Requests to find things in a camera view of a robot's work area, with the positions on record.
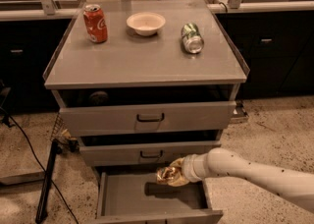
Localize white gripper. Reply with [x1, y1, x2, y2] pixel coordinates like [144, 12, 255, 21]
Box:
[168, 154, 210, 187]

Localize orange can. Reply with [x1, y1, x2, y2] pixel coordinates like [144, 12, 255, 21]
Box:
[156, 166, 180, 187]

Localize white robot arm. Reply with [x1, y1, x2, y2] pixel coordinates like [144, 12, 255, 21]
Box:
[167, 147, 314, 213]

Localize grey middle drawer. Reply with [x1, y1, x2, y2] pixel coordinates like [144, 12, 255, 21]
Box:
[78, 131, 221, 166]

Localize grey drawer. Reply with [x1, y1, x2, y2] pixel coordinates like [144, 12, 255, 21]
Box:
[78, 131, 221, 166]
[86, 166, 223, 224]
[53, 84, 238, 137]

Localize grey bottom drawer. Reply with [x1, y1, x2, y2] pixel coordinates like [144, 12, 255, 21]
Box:
[86, 166, 223, 224]

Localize grey drawer cabinet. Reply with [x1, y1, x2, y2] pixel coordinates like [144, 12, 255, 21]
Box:
[42, 0, 251, 224]

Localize grey top drawer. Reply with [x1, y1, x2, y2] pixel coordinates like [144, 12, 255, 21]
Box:
[53, 84, 238, 137]

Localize round dark object in drawer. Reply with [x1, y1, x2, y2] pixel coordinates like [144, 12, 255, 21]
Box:
[88, 90, 109, 106]

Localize green soda can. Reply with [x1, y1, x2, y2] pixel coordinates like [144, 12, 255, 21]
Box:
[182, 23, 204, 54]

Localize red soda can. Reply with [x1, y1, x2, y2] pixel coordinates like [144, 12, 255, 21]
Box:
[83, 4, 108, 43]

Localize black metal bar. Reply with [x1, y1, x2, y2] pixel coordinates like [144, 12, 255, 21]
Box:
[35, 140, 58, 224]

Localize white bowl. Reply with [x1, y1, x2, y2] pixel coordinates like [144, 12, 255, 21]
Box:
[127, 12, 166, 36]

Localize small wire cart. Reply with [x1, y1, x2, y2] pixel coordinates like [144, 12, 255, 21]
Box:
[50, 115, 79, 152]

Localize black floor cable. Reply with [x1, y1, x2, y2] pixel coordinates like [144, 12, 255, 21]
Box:
[0, 106, 79, 224]

